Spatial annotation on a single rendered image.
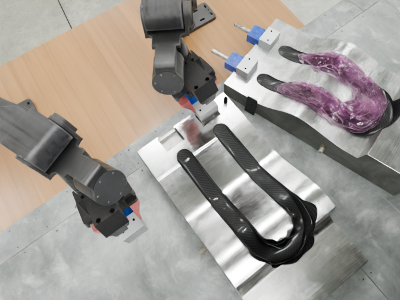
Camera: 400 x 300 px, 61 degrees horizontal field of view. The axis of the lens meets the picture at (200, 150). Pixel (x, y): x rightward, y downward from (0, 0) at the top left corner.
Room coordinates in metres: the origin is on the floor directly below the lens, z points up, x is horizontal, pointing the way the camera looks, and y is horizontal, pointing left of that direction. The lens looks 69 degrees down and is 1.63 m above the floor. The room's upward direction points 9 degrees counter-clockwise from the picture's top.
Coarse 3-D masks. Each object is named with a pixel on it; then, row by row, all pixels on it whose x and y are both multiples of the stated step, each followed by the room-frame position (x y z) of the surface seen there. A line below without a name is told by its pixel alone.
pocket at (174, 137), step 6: (168, 132) 0.35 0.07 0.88; (174, 132) 0.35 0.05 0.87; (162, 138) 0.34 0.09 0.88; (168, 138) 0.34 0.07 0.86; (174, 138) 0.34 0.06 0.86; (180, 138) 0.34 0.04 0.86; (162, 144) 0.33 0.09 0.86; (168, 144) 0.33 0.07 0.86; (174, 144) 0.32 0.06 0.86; (168, 150) 0.31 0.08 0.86
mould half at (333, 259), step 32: (224, 96) 0.42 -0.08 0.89; (192, 128) 0.35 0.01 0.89; (160, 160) 0.28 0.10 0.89; (224, 160) 0.25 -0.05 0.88; (192, 192) 0.19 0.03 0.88; (224, 192) 0.18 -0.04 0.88; (256, 192) 0.16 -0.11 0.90; (320, 192) 0.13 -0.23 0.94; (192, 224) 0.12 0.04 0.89; (224, 224) 0.11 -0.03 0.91; (256, 224) 0.09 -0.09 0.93; (288, 224) 0.08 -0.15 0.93; (320, 224) 0.08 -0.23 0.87; (224, 256) 0.04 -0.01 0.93; (320, 256) 0.01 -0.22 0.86; (352, 256) 0.00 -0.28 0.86; (256, 288) -0.03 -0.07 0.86; (288, 288) -0.04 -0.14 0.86; (320, 288) -0.05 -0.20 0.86
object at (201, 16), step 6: (198, 6) 0.79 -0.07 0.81; (204, 6) 0.79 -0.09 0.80; (192, 12) 0.73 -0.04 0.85; (198, 12) 0.77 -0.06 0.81; (204, 12) 0.76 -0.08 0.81; (210, 12) 0.76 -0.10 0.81; (192, 18) 0.72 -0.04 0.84; (198, 18) 0.75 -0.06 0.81; (204, 18) 0.74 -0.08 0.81; (210, 18) 0.74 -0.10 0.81; (192, 24) 0.72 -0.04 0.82; (198, 24) 0.72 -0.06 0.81; (204, 24) 0.73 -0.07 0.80; (192, 30) 0.71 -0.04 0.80
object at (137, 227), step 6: (126, 210) 0.16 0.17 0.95; (132, 210) 0.16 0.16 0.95; (126, 216) 0.15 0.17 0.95; (132, 216) 0.14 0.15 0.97; (132, 222) 0.13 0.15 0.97; (138, 222) 0.13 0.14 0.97; (144, 222) 0.14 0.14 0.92; (132, 228) 0.12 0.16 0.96; (138, 228) 0.12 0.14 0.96; (144, 228) 0.12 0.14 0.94; (126, 234) 0.11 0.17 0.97; (132, 234) 0.11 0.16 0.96; (138, 234) 0.11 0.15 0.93; (126, 240) 0.10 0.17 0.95; (132, 240) 0.10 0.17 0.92
